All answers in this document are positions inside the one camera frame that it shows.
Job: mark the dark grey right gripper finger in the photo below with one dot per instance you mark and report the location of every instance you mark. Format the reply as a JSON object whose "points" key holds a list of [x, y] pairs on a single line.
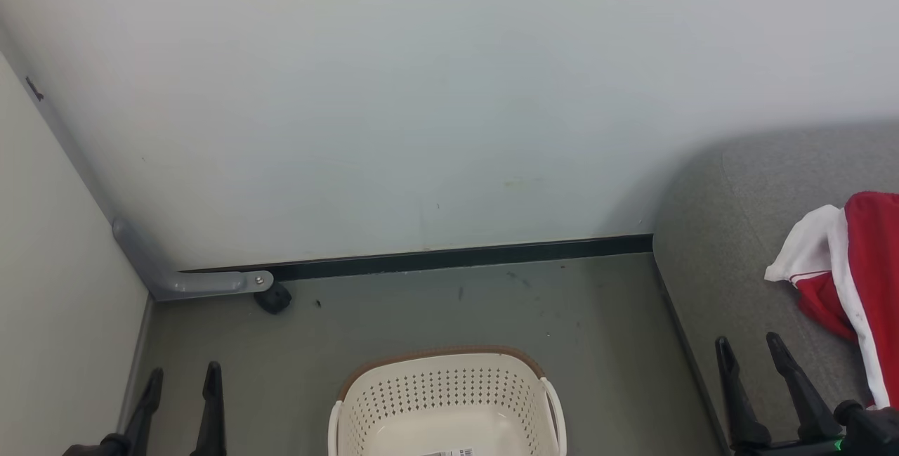
{"points": [[741, 407], [804, 400]]}

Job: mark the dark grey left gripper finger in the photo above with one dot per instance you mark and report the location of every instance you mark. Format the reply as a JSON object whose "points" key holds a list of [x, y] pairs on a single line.
{"points": [[144, 421], [211, 421]]}

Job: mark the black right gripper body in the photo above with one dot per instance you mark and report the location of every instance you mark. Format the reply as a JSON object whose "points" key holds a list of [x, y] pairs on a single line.
{"points": [[867, 435]]}

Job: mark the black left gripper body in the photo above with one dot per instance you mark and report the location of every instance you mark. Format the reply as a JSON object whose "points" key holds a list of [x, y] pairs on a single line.
{"points": [[105, 447]]}

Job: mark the red and white sports jersey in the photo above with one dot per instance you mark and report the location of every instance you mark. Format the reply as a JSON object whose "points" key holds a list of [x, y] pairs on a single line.
{"points": [[871, 259]]}

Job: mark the grey fabric sofa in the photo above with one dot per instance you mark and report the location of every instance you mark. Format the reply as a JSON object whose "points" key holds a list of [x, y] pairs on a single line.
{"points": [[737, 231]]}

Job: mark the white barcode sticker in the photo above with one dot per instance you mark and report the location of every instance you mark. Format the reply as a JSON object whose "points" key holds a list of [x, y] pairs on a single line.
{"points": [[446, 452]]}

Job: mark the cream perforated laundry basket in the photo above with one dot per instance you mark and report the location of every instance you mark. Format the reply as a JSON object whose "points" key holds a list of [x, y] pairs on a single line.
{"points": [[449, 400]]}

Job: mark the black baseboard strip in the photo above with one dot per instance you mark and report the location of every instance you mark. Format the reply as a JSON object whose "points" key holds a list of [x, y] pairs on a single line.
{"points": [[456, 258]]}

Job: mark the grey metal partition bracket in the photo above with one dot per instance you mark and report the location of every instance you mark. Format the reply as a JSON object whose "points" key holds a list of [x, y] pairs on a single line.
{"points": [[204, 282]]}

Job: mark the small black wall clip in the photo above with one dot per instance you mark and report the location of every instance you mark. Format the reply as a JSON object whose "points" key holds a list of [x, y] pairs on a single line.
{"points": [[34, 89]]}

